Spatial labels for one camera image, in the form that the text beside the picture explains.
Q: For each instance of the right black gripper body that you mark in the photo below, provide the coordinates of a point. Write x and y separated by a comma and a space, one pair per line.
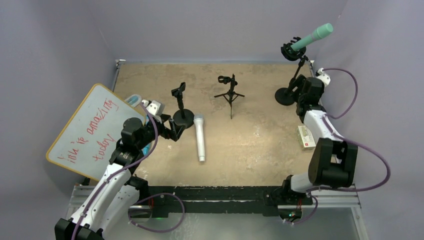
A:
299, 83

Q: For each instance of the black tripod mic stand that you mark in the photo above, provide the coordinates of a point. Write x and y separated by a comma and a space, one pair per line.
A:
230, 95

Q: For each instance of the green microphone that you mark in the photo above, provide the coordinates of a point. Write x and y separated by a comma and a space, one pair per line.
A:
319, 33

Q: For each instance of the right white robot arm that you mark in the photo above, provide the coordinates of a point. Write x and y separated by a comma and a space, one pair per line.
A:
333, 160

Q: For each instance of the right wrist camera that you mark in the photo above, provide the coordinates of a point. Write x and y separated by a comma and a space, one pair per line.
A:
323, 77

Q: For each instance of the small white green box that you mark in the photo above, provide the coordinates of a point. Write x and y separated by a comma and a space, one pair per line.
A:
305, 138

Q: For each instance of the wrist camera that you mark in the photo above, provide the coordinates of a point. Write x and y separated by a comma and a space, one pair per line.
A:
154, 107
323, 77

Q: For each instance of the white microphone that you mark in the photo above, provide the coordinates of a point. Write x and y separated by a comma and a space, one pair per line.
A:
200, 139

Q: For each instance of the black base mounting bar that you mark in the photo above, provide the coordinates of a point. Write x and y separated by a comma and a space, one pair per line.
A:
269, 201

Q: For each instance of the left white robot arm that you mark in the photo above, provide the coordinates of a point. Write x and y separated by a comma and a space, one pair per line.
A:
119, 188

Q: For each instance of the yellow-framed whiteboard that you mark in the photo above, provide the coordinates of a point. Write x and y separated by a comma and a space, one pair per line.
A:
87, 141

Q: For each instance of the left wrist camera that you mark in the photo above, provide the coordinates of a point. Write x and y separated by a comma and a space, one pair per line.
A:
154, 107

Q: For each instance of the blue microphone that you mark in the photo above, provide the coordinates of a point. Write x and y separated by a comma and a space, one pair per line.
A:
146, 149

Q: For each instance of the whiteboard eraser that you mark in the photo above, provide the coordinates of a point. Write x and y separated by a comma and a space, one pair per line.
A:
134, 100

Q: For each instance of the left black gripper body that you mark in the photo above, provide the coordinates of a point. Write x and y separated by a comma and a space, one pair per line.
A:
163, 131

